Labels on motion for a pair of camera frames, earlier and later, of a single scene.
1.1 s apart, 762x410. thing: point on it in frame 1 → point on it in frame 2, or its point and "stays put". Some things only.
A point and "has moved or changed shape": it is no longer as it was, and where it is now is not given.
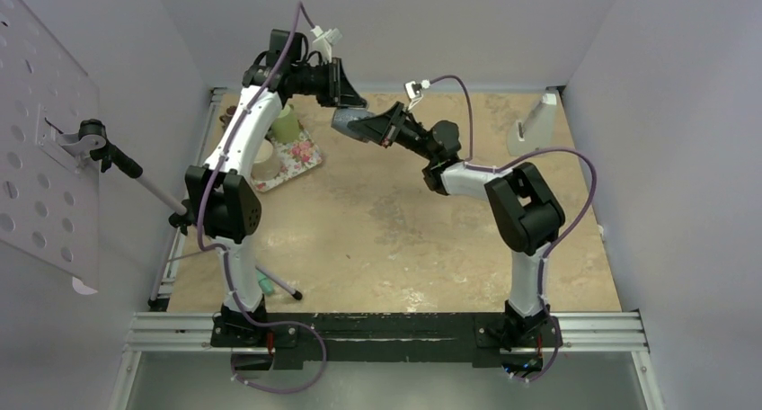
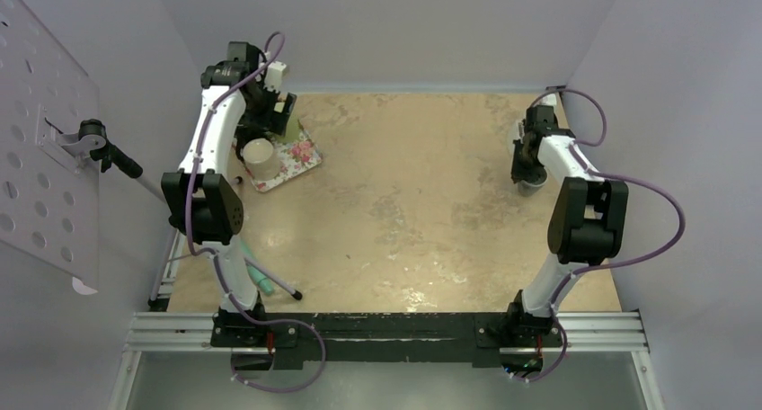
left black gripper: [341, 93] → [272, 121]
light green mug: [287, 128] stays put
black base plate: [297, 338] stays put
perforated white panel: [49, 208] stays put
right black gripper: [385, 129] → [519, 173]
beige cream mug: [266, 164] stays put
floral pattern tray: [295, 158] stays put
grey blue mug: [342, 116] has moved or changed shape
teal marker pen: [265, 283] stays put
